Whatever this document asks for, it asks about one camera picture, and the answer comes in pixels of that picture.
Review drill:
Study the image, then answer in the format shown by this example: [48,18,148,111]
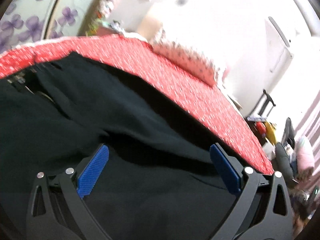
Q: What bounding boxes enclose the black pants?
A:
[1,53,235,239]

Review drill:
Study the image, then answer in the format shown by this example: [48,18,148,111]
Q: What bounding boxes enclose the dark grey jacket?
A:
[274,118,298,189]

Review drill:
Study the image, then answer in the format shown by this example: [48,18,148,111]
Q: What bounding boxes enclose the pink folded blanket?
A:
[295,136,315,173]

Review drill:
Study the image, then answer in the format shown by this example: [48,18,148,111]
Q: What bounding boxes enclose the yellow and red bag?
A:
[255,121,277,146]

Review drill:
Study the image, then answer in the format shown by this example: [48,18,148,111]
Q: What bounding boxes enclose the red floral bedspread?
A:
[1,35,273,174]

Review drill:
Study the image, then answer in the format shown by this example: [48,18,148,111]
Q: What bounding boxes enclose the floral pillow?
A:
[151,38,229,87]

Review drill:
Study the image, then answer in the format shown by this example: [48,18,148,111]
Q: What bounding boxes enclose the white door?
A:
[226,0,319,115]

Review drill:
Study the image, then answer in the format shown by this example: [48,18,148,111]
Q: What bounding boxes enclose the wardrobe with purple flowers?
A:
[1,0,97,52]

